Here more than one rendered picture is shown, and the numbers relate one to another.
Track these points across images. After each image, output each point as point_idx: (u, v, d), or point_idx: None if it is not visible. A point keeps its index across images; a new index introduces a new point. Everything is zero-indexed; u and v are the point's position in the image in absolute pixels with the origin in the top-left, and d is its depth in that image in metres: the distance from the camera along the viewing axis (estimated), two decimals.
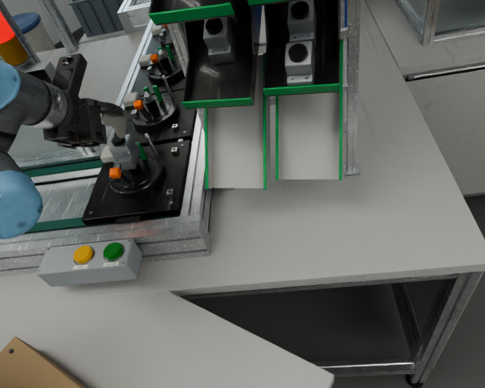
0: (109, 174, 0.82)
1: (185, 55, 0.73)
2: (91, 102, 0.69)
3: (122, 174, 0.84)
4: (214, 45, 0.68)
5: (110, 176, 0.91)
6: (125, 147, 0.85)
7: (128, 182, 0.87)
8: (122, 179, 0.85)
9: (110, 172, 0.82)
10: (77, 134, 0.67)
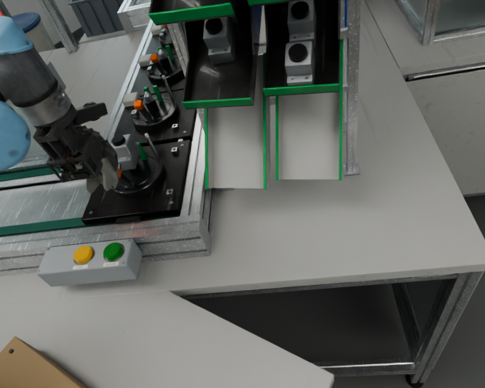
0: None
1: (185, 55, 0.73)
2: (96, 133, 0.69)
3: (122, 174, 0.84)
4: (214, 45, 0.68)
5: None
6: (125, 147, 0.85)
7: (128, 182, 0.87)
8: (122, 179, 0.85)
9: None
10: (69, 150, 0.64)
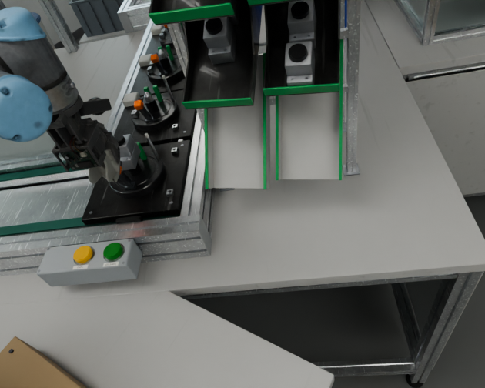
0: None
1: (185, 55, 0.73)
2: (100, 125, 0.72)
3: (122, 171, 0.84)
4: (214, 45, 0.68)
5: None
6: (125, 147, 0.85)
7: (128, 182, 0.87)
8: (122, 177, 0.85)
9: None
10: (75, 138, 0.67)
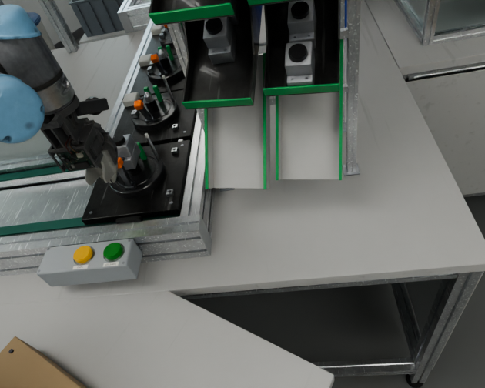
0: None
1: (185, 55, 0.73)
2: (97, 125, 0.71)
3: (123, 166, 0.85)
4: (214, 45, 0.68)
5: None
6: (125, 147, 0.85)
7: (128, 179, 0.87)
8: (122, 172, 0.85)
9: None
10: (71, 138, 0.66)
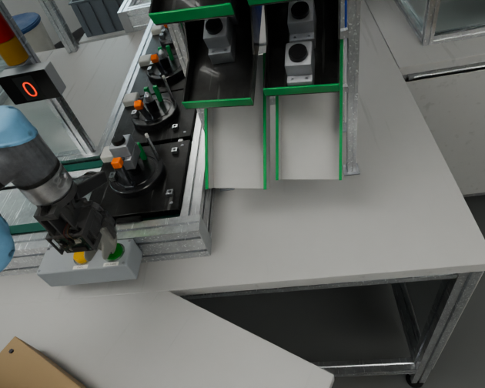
0: (112, 162, 0.83)
1: (185, 55, 0.73)
2: (95, 205, 0.69)
3: (123, 166, 0.85)
4: (214, 45, 0.68)
5: (110, 176, 0.91)
6: (125, 147, 0.85)
7: (128, 179, 0.87)
8: (122, 172, 0.85)
9: (112, 160, 0.83)
10: (69, 225, 0.64)
